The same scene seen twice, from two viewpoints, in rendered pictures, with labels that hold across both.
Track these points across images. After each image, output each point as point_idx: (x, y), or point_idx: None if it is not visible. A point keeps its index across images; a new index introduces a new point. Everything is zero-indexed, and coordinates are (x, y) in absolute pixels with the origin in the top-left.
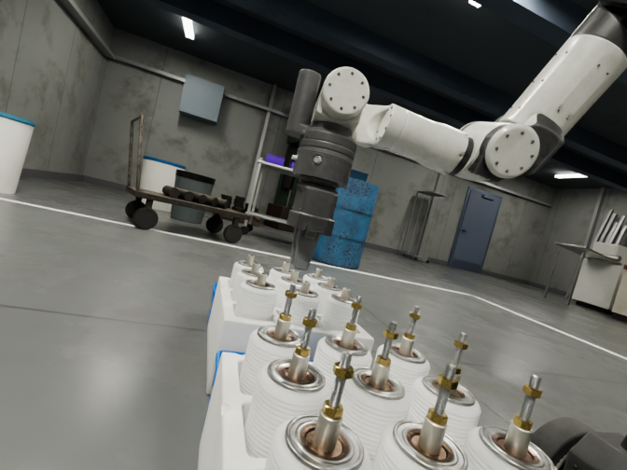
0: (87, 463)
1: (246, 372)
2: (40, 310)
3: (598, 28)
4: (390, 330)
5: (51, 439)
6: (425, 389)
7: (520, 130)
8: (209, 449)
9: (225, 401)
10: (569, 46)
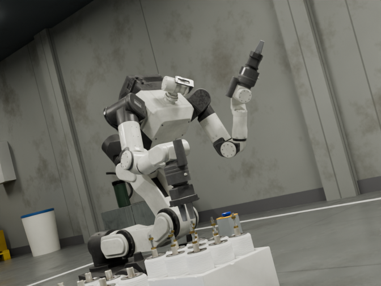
0: None
1: (212, 263)
2: None
3: (137, 120)
4: (193, 226)
5: None
6: (183, 248)
7: None
8: (233, 285)
9: (228, 263)
10: (135, 125)
